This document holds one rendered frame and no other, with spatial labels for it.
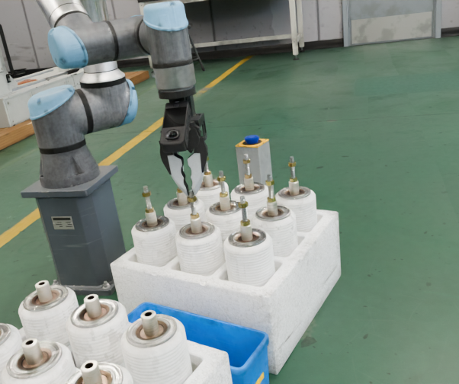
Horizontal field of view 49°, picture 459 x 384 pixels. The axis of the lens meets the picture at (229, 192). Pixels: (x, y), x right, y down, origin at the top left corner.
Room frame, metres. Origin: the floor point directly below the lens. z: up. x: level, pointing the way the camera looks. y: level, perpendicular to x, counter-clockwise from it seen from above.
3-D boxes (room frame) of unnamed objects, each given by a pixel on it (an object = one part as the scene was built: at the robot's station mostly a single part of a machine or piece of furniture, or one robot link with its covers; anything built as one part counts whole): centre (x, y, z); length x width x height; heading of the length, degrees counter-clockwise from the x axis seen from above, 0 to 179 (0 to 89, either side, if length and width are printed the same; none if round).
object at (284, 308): (1.05, 0.01, 0.09); 0.39 x 0.39 x 0.18; 58
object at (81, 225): (1.27, 0.41, 0.15); 0.19 x 0.19 x 0.30; 74
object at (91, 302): (0.69, 0.24, 0.26); 0.02 x 0.02 x 0.03
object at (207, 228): (0.95, 0.08, 0.25); 0.08 x 0.08 x 0.01
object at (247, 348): (0.80, 0.11, 0.06); 0.30 x 0.11 x 0.12; 57
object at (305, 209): (1.09, -0.15, 0.16); 0.10 x 0.10 x 0.18
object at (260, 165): (1.34, -0.08, 0.16); 0.07 x 0.07 x 0.31; 58
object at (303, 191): (1.09, -0.15, 0.25); 0.08 x 0.08 x 0.01
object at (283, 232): (0.99, -0.09, 0.16); 0.10 x 0.10 x 0.18
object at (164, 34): (0.97, 0.08, 0.64); 0.09 x 0.08 x 0.11; 31
